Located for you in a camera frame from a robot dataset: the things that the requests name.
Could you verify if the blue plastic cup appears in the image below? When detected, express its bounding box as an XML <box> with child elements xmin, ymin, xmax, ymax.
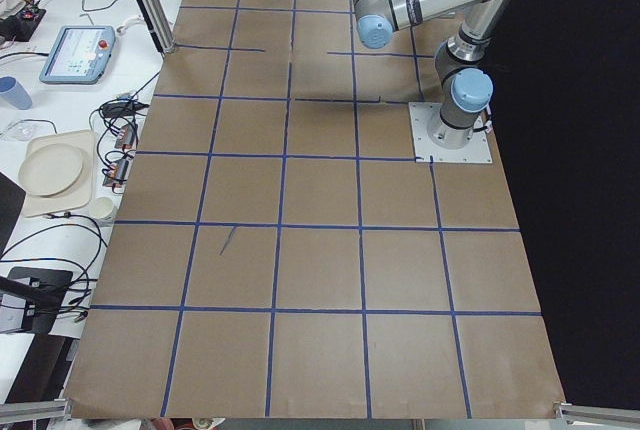
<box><xmin>0</xmin><ymin>76</ymin><xmax>33</xmax><ymax>110</ymax></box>

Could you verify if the near teach pendant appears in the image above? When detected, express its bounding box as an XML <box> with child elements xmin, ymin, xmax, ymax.
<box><xmin>39</xmin><ymin>25</ymin><xmax>116</xmax><ymax>84</ymax></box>

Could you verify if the beige tray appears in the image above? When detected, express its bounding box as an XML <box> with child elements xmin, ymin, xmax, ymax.
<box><xmin>21</xmin><ymin>130</ymin><xmax>96</xmax><ymax>217</ymax></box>

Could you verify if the white paper cup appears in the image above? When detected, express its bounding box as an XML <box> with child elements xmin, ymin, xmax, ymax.
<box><xmin>89</xmin><ymin>197</ymin><xmax>118</xmax><ymax>226</ymax></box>

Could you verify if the beige round plate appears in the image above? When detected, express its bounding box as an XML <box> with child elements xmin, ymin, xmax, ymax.
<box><xmin>18</xmin><ymin>143</ymin><xmax>83</xmax><ymax>197</ymax></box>

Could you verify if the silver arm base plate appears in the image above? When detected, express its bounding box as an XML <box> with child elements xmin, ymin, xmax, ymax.
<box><xmin>408</xmin><ymin>102</ymin><xmax>493</xmax><ymax>164</ymax></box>

